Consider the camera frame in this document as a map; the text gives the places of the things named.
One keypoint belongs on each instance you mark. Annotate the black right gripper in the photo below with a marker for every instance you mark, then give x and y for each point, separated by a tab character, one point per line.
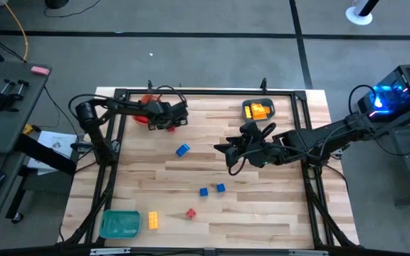
262	153

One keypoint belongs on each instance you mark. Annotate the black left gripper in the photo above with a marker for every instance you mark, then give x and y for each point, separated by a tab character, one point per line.
166	113

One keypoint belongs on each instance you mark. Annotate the small blue block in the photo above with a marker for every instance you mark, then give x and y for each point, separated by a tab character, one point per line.
203	192
220	187

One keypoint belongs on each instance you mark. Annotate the yellow block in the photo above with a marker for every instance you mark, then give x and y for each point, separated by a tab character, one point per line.
248	112
153	220
267	109
259	115
257	106

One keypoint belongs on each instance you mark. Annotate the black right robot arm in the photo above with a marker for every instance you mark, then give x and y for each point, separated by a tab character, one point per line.
322	137

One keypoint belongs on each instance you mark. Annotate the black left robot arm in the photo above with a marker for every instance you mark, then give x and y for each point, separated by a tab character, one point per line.
94	142

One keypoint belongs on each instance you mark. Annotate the orange plastic bin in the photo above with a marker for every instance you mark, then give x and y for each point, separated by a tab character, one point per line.
148	96

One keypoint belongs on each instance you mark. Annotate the grey plastic bin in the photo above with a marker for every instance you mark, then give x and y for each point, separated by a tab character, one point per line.
270	103

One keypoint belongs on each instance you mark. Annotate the small red block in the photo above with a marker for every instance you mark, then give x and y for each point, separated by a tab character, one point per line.
190	213

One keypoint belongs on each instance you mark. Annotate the teal plastic bin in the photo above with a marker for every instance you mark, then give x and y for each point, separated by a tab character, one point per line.
119	224

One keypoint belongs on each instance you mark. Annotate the pink eraser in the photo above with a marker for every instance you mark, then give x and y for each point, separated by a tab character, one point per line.
40	70

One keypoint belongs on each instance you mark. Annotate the yellow black tool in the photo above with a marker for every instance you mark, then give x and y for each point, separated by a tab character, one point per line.
30	128

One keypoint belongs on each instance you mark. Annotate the black round base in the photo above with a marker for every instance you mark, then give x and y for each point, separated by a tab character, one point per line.
56	3

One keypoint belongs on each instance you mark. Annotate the black computer case with lights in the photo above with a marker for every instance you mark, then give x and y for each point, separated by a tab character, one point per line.
397	90

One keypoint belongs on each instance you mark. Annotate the white round stand base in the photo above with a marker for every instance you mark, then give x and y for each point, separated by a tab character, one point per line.
358	16

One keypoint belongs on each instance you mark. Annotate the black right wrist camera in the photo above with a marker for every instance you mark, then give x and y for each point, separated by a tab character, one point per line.
250	129

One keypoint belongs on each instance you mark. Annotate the black frame clamp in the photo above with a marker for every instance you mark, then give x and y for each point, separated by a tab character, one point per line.
150	86
263	84

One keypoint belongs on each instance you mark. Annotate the black aluminium frame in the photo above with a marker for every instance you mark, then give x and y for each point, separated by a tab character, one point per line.
208	92

